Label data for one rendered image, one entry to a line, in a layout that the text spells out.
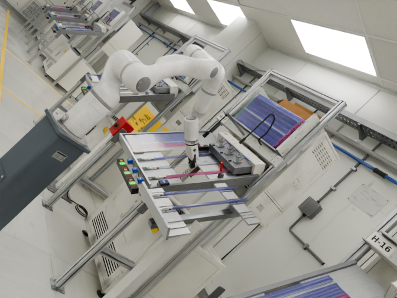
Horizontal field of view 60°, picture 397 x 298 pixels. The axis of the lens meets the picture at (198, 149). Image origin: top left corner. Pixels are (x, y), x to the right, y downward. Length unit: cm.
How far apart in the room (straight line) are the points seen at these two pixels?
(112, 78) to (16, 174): 55
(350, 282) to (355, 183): 212
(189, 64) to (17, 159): 84
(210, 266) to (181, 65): 142
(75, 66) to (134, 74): 498
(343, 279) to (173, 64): 117
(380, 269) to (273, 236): 193
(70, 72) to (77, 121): 493
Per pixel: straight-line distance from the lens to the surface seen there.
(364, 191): 361
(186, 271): 240
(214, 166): 218
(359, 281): 168
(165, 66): 156
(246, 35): 558
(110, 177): 350
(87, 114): 150
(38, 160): 152
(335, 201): 363
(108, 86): 150
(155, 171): 202
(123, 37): 644
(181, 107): 340
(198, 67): 165
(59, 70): 640
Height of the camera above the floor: 105
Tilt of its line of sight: level
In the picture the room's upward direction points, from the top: 47 degrees clockwise
